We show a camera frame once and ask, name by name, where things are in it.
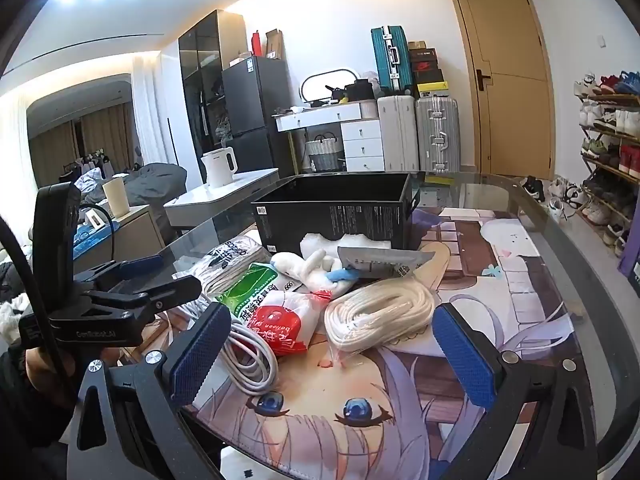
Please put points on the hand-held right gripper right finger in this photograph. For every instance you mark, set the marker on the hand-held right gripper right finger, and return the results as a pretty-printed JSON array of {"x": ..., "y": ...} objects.
[{"x": 465, "y": 360}]

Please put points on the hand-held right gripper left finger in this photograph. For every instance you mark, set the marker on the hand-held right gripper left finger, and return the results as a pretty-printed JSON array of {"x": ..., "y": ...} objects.
[{"x": 200, "y": 350}]

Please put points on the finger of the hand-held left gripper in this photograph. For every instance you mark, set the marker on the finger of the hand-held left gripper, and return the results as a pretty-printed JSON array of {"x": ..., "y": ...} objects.
[
  {"x": 170, "y": 287},
  {"x": 145, "y": 263}
]

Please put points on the green white plastic packet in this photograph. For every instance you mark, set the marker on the green white plastic packet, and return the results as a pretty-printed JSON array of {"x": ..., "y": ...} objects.
[{"x": 250, "y": 292}]

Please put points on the red white plastic packet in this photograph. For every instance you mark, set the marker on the red white plastic packet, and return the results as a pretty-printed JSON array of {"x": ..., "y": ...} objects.
[{"x": 280, "y": 322}]

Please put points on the black cardboard box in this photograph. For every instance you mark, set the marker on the black cardboard box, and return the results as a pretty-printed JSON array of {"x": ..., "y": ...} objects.
[{"x": 325, "y": 215}]

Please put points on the person's left forearm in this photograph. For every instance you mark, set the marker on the person's left forearm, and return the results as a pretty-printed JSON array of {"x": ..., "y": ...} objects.
[{"x": 25, "y": 435}]

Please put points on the beige low cabinet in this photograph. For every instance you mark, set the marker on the beige low cabinet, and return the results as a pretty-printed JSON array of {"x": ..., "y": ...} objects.
[{"x": 135, "y": 235}]

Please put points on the beige cup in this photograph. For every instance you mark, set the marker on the beige cup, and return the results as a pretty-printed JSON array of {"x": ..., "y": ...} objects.
[{"x": 116, "y": 200}]

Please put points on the grey bean bag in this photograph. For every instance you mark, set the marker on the grey bean bag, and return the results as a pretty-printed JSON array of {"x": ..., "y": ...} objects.
[{"x": 155, "y": 180}]

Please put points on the printed cartoon desk mat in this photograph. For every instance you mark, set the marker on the printed cartoon desk mat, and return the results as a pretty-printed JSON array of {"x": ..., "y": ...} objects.
[{"x": 500, "y": 270}]

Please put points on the white side table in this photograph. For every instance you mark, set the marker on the white side table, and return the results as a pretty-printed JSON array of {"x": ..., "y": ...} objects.
[{"x": 225, "y": 197}]

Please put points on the white electric kettle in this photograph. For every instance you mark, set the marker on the white electric kettle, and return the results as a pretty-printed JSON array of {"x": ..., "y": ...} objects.
[{"x": 220, "y": 167}]

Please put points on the silver foil pouch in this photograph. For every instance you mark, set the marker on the silver foil pouch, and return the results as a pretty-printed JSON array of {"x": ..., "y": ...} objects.
[{"x": 385, "y": 262}]

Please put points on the white plush toy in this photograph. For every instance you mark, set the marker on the white plush toy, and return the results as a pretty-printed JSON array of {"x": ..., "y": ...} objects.
[{"x": 310, "y": 267}]

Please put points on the scattered loose shoes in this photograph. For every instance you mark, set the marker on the scattered loose shoes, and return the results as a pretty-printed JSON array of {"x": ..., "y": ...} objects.
[{"x": 565, "y": 195}]

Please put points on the purple yoga mat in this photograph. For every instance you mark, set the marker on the purple yoga mat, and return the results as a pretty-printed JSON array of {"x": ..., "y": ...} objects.
[{"x": 631, "y": 255}]

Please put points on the black refrigerator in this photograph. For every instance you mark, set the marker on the black refrigerator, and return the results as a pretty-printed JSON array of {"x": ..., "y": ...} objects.
[{"x": 255, "y": 95}]

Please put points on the woven grey white basket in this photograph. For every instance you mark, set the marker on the woven grey white basket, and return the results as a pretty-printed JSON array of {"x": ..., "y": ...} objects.
[{"x": 322, "y": 155}]

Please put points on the black glass cabinet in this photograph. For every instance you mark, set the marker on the black glass cabinet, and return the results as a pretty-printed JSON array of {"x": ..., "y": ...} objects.
[{"x": 200, "y": 60}]

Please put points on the silver suitcase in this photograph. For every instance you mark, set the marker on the silver suitcase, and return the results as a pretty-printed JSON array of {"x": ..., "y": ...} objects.
[{"x": 437, "y": 130}]

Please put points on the white suitcase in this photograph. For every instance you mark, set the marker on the white suitcase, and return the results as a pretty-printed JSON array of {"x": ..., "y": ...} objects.
[{"x": 397, "y": 130}]

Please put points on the wooden shoe rack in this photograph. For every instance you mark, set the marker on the wooden shoe rack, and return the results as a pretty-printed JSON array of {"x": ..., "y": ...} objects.
[{"x": 617, "y": 171}]

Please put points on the white vanity desk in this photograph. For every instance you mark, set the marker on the white vanity desk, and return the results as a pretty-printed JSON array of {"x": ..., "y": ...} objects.
[{"x": 360, "y": 135}]

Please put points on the red flat package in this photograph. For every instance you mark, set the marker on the red flat package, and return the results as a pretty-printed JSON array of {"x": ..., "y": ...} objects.
[{"x": 257, "y": 44}]

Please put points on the oval vanity mirror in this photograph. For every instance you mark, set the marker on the oval vanity mirror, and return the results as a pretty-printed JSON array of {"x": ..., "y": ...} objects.
[{"x": 320, "y": 85}]

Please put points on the tan wooden door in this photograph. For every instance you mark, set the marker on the tan wooden door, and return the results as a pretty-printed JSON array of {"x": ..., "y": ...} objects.
[{"x": 505, "y": 110}]

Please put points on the brown flat cardboard package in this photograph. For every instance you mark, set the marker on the brown flat cardboard package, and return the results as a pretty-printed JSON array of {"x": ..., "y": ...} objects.
[{"x": 274, "y": 45}]

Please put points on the black yellow shoe box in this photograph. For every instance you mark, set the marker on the black yellow shoe box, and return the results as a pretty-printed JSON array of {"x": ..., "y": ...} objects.
[{"x": 430, "y": 90}]

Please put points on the black handbag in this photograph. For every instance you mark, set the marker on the black handbag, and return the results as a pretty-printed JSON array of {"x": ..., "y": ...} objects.
[{"x": 359, "y": 91}]

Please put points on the plain black shoe box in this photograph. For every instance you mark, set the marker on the plain black shoe box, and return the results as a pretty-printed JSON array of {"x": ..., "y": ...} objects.
[{"x": 428, "y": 77}]

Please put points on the rows of sneakers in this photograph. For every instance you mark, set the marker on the rows of sneakers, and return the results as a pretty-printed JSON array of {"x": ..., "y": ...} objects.
[{"x": 625, "y": 120}]

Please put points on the black red logo shoe box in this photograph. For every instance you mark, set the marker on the black red logo shoe box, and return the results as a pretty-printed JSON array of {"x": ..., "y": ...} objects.
[{"x": 425, "y": 65}]

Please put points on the dark labelled shoe box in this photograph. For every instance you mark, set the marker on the dark labelled shoe box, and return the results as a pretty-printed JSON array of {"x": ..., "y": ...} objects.
[{"x": 423, "y": 55}]

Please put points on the teal suitcase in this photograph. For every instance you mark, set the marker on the teal suitcase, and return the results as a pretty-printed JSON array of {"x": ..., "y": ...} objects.
[{"x": 390, "y": 60}]

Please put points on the brown shoe box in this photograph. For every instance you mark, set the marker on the brown shoe box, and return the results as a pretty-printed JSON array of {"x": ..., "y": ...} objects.
[{"x": 422, "y": 45}]

